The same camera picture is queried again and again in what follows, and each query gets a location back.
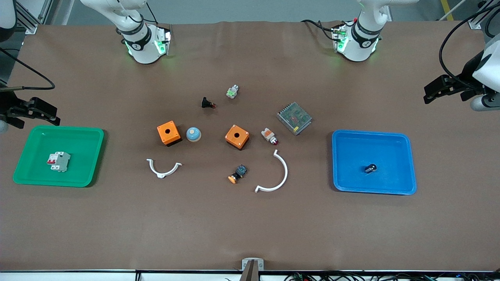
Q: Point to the orange button box black base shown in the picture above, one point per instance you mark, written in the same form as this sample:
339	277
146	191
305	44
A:
174	133

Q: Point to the orange push button switch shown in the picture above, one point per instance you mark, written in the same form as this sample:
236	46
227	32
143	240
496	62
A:
233	179

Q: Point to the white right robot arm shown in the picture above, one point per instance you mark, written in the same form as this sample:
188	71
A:
146	47

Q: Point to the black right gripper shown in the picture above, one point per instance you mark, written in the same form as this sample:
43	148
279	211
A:
8	104

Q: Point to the small white curved clamp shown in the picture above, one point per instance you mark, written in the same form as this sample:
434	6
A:
161	174

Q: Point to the large white curved clamp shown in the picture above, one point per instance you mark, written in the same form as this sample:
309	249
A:
284	173

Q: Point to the white circuit breaker red switch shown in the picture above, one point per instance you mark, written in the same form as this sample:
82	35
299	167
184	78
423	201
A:
60	160

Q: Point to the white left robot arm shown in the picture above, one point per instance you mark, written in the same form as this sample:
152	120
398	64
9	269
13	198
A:
357	47

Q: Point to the brown camera mount post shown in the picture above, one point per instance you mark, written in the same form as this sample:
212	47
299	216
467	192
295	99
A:
250	273

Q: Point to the blue plastic tray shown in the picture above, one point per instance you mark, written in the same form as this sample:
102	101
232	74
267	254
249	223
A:
375	148

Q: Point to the black indicator lamp red tip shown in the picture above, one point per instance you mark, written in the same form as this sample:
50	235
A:
205	102

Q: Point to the blue dome button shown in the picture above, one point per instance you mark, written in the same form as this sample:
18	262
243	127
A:
193	134

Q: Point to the aluminium frame profile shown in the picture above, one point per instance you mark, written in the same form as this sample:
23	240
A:
478	19
27	17

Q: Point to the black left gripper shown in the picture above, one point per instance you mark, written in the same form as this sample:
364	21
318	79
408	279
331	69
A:
465	75

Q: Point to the metal mesh power supply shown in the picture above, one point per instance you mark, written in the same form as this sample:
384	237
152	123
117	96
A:
295	118

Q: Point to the green white button switch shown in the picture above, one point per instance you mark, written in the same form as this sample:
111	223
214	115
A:
232	93

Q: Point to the small black capacitor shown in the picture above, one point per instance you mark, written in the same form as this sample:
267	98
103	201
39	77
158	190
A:
370	168

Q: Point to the green plastic tray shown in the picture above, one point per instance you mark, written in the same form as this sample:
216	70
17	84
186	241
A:
78	171

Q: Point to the grey metal mount bracket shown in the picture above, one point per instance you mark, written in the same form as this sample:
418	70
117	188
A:
246	262

